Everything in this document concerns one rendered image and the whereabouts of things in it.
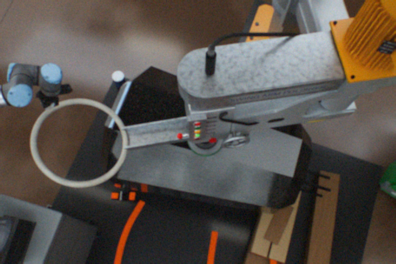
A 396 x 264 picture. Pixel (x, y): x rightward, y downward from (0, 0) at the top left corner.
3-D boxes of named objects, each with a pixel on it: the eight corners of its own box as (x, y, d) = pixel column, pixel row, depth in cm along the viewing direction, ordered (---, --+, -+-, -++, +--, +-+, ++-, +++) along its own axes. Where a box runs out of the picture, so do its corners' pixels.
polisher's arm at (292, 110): (335, 90, 220) (371, 43, 173) (346, 127, 213) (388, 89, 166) (207, 109, 215) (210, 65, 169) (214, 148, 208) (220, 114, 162)
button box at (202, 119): (204, 134, 193) (205, 112, 166) (205, 139, 192) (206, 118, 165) (188, 137, 192) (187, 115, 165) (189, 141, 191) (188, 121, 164)
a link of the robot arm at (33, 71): (6, 71, 159) (39, 74, 164) (9, 58, 168) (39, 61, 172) (6, 91, 164) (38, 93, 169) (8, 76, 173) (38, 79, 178)
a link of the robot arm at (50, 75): (39, 60, 168) (63, 62, 172) (39, 73, 179) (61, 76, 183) (39, 79, 165) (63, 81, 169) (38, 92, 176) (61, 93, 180)
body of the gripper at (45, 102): (35, 98, 191) (36, 86, 181) (50, 90, 196) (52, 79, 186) (44, 110, 191) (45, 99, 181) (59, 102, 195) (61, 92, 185)
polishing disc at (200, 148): (196, 116, 235) (196, 115, 234) (228, 129, 233) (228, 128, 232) (181, 147, 229) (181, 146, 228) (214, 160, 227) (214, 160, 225)
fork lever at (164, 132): (244, 104, 216) (245, 100, 212) (251, 136, 210) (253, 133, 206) (122, 124, 215) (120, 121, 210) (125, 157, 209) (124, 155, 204)
